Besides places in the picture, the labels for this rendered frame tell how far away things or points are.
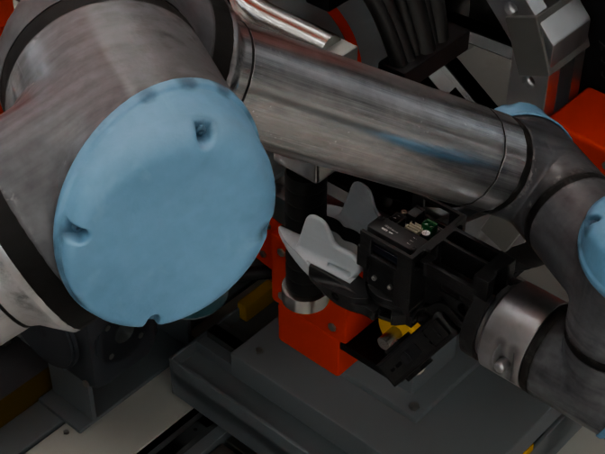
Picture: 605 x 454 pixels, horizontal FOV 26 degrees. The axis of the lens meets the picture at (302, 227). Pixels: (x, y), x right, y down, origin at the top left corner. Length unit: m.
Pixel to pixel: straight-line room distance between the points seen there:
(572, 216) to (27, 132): 0.43
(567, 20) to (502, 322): 0.30
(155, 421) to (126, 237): 1.38
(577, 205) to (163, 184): 0.40
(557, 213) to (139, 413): 1.16
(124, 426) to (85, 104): 1.38
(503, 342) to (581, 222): 0.12
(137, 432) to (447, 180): 1.14
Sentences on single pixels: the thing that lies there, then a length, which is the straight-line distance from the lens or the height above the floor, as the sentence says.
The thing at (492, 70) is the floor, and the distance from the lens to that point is 2.86.
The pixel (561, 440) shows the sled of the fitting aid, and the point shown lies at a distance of 1.94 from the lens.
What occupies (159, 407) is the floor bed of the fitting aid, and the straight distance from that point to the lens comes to 2.01.
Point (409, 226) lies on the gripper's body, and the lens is 1.05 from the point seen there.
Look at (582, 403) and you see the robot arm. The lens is 0.98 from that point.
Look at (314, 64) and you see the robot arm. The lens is 0.84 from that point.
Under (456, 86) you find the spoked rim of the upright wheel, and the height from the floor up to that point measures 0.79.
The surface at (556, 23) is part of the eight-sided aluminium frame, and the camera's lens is 1.16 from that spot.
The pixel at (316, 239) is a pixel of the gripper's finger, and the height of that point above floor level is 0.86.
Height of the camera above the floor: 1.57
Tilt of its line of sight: 41 degrees down
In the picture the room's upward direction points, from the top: straight up
